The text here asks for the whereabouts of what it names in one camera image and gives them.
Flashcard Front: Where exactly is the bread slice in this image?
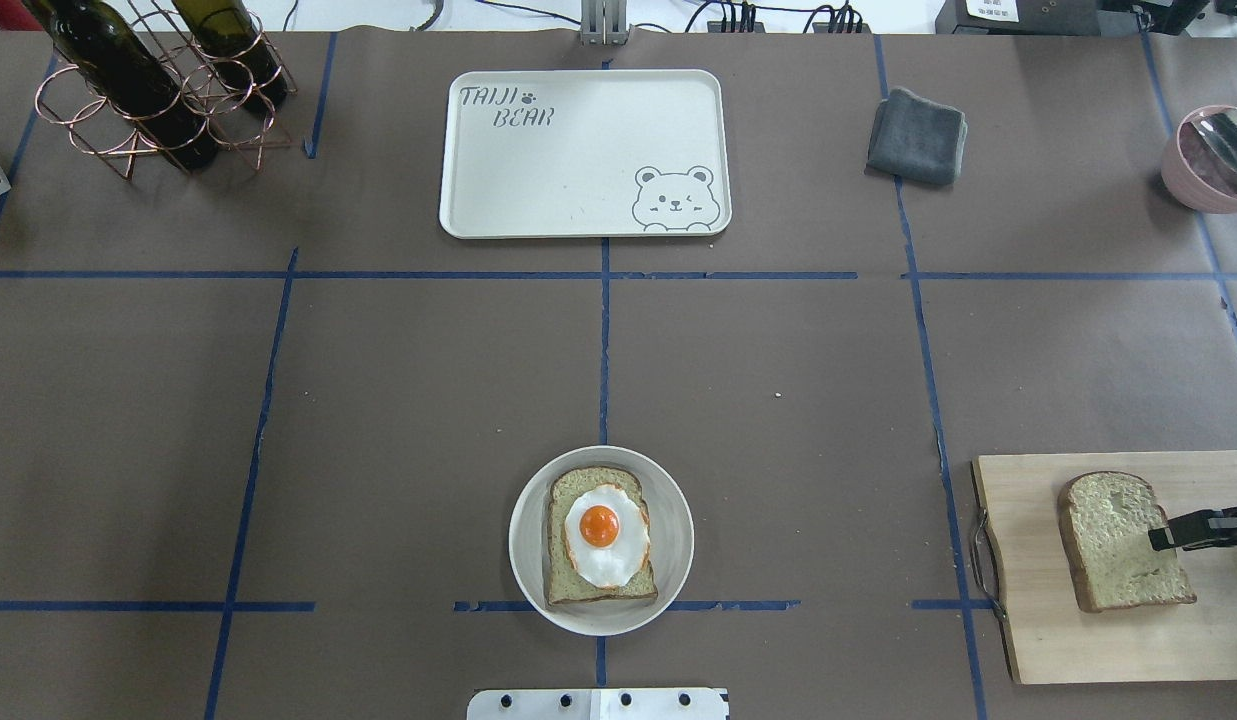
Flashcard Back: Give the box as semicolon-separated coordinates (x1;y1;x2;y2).
1056;471;1197;614
546;466;658;606

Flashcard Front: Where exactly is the fried egg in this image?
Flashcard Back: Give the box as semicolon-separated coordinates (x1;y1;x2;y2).
564;482;649;588

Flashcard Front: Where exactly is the white round plate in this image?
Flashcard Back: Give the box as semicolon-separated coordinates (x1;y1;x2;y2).
508;445;695;637

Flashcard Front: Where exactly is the white bear tray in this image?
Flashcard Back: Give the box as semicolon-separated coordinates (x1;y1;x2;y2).
438;69;734;240

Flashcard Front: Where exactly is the wooden cutting board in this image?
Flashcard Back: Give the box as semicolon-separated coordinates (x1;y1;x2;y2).
974;450;1237;685

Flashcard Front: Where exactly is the pink bowl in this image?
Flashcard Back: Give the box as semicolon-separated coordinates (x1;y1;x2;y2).
1162;105;1237;214

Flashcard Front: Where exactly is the metal scoop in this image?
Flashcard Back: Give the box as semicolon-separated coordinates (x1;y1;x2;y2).
1190;108;1237;187

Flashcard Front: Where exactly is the grey folded cloth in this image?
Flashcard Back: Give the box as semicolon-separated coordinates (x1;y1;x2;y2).
866;87;967;186

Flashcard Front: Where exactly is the dark wine bottle lower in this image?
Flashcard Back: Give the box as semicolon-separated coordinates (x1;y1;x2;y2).
174;1;289;118

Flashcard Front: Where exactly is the dark wine bottle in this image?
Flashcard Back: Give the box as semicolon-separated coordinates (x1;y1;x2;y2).
22;1;219;169
174;1;289;118

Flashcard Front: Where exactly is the dark wine bottle upper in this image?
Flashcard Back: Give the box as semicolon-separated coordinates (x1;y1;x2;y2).
22;1;219;169

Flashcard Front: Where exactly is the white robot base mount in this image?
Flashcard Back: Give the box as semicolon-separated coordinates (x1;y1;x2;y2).
466;687;731;719

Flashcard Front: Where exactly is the copper wire bottle rack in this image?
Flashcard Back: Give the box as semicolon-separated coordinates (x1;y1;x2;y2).
25;1;294;177

